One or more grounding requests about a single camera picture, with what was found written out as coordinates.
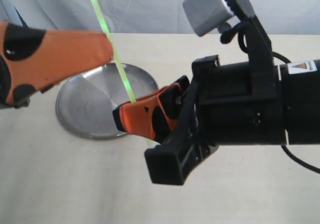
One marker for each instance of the round stainless steel plate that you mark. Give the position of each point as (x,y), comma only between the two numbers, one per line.
(85,103)

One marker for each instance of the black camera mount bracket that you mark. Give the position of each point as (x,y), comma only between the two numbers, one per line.
(254,41)

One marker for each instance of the white backdrop cloth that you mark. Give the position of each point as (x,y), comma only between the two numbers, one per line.
(294,17)

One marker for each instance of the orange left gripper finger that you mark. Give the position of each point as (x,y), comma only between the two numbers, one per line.
(35,60)

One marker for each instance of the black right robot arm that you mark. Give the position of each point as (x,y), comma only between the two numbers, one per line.
(301,105)

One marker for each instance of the thin green stick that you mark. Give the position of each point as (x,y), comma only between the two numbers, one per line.
(115,56)

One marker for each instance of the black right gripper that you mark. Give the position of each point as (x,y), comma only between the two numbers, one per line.
(234,104)

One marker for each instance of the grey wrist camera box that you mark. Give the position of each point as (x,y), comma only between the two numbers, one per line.
(206,15)

